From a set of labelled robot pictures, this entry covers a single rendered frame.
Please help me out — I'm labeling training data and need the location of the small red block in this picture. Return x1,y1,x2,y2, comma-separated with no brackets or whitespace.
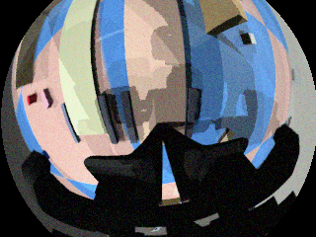
27,94,37,106

